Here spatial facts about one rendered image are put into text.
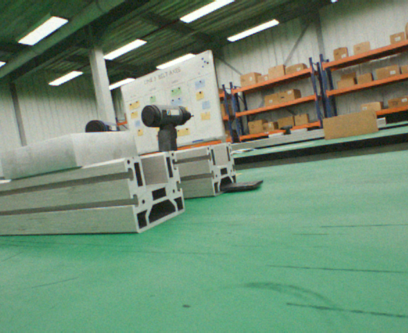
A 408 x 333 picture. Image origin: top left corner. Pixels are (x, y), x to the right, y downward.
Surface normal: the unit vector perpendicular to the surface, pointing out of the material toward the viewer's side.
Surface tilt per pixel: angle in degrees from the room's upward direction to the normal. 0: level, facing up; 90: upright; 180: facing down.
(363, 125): 89
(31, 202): 90
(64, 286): 0
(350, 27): 90
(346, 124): 89
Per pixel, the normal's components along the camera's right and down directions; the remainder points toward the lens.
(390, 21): -0.55, 0.14
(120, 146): 0.86, -0.12
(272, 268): -0.17, -0.98
